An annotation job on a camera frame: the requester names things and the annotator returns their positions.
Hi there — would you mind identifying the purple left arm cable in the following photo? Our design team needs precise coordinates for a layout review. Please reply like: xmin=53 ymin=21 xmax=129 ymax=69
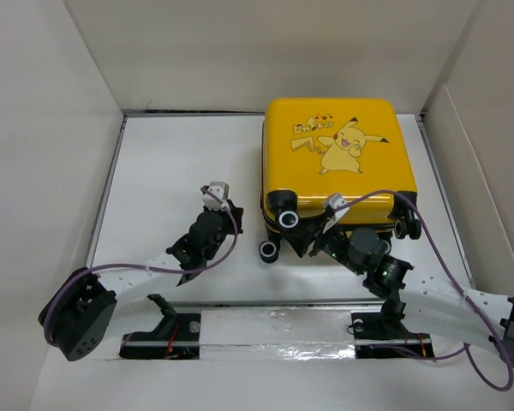
xmin=42 ymin=186 xmax=240 ymax=348

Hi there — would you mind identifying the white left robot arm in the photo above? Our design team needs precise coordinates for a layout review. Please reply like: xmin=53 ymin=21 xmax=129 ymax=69
xmin=38 ymin=200 xmax=243 ymax=361

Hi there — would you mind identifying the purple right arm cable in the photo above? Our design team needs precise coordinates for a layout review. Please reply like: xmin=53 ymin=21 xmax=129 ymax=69
xmin=338 ymin=189 xmax=514 ymax=393

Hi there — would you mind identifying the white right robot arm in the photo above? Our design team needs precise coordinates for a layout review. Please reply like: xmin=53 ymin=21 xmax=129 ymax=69
xmin=294 ymin=221 xmax=514 ymax=367

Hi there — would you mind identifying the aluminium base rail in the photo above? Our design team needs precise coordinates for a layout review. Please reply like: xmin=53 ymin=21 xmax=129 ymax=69
xmin=119 ymin=297 xmax=438 ymax=350

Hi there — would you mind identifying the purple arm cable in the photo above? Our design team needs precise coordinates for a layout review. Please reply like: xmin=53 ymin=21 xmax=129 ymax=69
xmin=338 ymin=189 xmax=514 ymax=393
xmin=42 ymin=186 xmax=240 ymax=348

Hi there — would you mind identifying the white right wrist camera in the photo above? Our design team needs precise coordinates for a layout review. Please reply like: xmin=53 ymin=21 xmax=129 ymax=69
xmin=322 ymin=193 xmax=350 ymax=234

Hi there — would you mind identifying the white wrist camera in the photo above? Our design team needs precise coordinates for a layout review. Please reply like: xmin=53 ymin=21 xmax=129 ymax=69
xmin=322 ymin=193 xmax=350 ymax=234
xmin=200 ymin=182 xmax=230 ymax=211

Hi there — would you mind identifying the yellow hard-shell suitcase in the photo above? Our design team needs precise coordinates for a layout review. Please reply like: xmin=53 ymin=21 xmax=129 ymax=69
xmin=259 ymin=98 xmax=422 ymax=264

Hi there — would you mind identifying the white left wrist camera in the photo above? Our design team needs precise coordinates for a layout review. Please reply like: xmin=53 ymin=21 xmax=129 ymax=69
xmin=200 ymin=182 xmax=230 ymax=211

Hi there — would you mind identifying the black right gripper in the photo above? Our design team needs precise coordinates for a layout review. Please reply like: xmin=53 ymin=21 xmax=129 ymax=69
xmin=280 ymin=212 xmax=364 ymax=276

